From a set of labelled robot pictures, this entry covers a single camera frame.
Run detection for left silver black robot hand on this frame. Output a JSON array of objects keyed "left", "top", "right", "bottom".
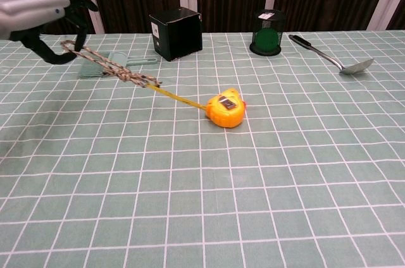
[{"left": 0, "top": 0, "right": 99, "bottom": 65}]

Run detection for braided multicolour rope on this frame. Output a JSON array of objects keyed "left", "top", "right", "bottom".
[{"left": 59, "top": 39, "right": 163, "bottom": 88}]

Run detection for yellow tape measure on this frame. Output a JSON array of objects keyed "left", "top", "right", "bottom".
[{"left": 146, "top": 82, "right": 247, "bottom": 129}]

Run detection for pale green plastic brush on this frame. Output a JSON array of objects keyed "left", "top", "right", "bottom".
[{"left": 77, "top": 51, "right": 158, "bottom": 80}]

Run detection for black cardboard box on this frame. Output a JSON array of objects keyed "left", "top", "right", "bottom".
[{"left": 148, "top": 6, "right": 204, "bottom": 62}]

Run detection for green checked tablecloth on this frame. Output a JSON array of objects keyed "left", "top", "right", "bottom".
[{"left": 0, "top": 30, "right": 405, "bottom": 268}]

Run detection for black mesh pen holder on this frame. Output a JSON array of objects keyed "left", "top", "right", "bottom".
[{"left": 249, "top": 9, "right": 285, "bottom": 57}]

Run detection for metal spoon with black handle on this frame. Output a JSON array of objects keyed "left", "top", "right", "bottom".
[{"left": 288, "top": 34, "right": 375, "bottom": 75}]

